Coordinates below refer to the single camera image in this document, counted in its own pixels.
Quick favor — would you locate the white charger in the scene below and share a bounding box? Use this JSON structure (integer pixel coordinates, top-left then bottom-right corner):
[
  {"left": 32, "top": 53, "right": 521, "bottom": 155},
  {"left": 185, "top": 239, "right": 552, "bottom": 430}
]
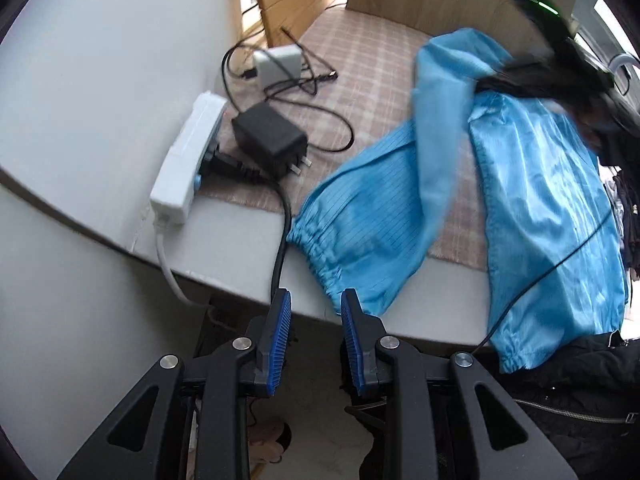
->
[{"left": 251, "top": 45, "right": 305, "bottom": 90}]

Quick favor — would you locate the black power adapter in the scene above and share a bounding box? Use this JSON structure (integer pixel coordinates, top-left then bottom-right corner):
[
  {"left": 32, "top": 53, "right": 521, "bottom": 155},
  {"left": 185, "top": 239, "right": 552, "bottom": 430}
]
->
[{"left": 231, "top": 104, "right": 313, "bottom": 178}]

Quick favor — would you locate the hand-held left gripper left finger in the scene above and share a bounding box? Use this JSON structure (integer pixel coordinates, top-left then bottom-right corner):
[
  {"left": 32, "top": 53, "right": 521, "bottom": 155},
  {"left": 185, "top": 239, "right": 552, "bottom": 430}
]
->
[{"left": 57, "top": 288, "right": 293, "bottom": 480}]

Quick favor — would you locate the black power plug cable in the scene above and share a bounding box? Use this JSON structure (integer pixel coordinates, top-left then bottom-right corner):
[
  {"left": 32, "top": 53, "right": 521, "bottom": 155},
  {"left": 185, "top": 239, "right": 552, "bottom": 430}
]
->
[{"left": 200, "top": 142, "right": 293, "bottom": 321}]

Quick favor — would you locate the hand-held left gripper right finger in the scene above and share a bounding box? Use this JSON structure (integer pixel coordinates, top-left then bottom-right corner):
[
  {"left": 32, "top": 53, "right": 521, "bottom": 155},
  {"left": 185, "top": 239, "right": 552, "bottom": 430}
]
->
[{"left": 340, "top": 287, "right": 578, "bottom": 480}]

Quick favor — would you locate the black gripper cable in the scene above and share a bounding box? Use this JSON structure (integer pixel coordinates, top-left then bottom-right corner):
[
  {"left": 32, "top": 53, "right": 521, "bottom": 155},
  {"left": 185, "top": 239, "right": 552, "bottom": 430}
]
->
[{"left": 472, "top": 205, "right": 613, "bottom": 356}]

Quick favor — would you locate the blue striped jacket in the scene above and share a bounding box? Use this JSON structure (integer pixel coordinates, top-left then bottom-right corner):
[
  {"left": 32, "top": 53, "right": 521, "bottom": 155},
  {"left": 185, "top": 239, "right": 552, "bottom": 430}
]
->
[{"left": 290, "top": 27, "right": 631, "bottom": 375}]

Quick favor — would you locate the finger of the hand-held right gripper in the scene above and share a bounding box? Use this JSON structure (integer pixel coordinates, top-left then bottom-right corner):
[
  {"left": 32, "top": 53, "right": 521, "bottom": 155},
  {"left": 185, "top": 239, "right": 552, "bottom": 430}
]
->
[{"left": 472, "top": 57, "right": 566, "bottom": 106}]

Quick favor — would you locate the thin black cable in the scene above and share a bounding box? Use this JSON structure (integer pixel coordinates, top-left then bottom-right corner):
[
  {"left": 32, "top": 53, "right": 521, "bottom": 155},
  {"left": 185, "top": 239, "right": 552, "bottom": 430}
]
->
[{"left": 221, "top": 27, "right": 356, "bottom": 153}]

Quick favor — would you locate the white power strip cord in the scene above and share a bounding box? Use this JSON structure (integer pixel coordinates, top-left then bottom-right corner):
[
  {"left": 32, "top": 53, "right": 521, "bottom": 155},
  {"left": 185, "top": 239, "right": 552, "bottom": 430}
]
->
[{"left": 155, "top": 227, "right": 211, "bottom": 308}]

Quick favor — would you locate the pink slipper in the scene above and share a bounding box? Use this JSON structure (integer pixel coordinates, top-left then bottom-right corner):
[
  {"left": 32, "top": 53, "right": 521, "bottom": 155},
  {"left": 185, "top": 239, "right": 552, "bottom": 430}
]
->
[{"left": 249, "top": 410, "right": 293, "bottom": 466}]

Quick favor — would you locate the white power strip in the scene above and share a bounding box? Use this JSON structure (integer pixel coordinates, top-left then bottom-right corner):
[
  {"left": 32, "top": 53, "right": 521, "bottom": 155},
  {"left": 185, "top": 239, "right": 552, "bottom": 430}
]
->
[{"left": 149, "top": 91, "right": 228, "bottom": 231}]

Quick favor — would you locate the person's black jacket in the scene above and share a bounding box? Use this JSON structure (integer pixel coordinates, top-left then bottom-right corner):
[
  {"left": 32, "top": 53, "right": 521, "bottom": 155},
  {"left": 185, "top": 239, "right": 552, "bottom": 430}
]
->
[{"left": 495, "top": 330, "right": 640, "bottom": 480}]

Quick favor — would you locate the pink plaid blanket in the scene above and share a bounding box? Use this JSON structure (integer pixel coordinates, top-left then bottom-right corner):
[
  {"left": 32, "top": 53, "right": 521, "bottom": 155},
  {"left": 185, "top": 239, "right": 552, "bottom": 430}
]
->
[{"left": 200, "top": 5, "right": 501, "bottom": 273}]

